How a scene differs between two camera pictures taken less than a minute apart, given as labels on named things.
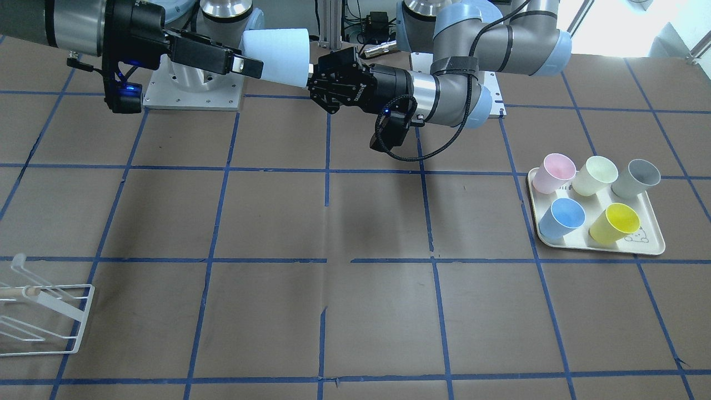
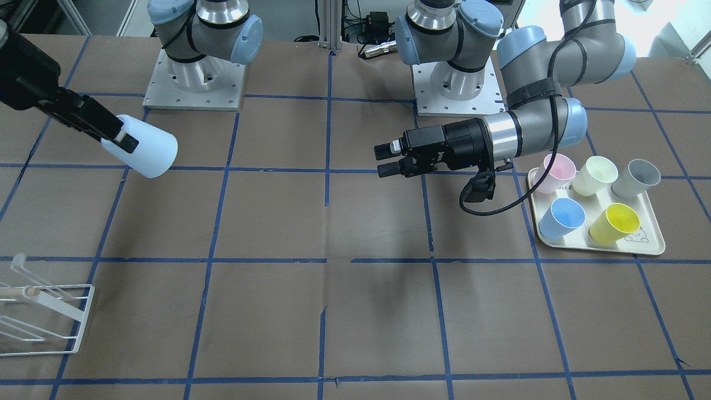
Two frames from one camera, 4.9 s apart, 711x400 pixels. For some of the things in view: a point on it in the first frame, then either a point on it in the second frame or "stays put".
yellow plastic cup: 618,221 stays put
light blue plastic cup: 285,53 -> 155,155
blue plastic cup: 564,215 stays put
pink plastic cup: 556,169 stays put
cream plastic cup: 596,173 stays put
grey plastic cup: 635,180 stays put
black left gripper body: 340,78 -> 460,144
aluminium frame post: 330,15 stays put
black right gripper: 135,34 -> 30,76
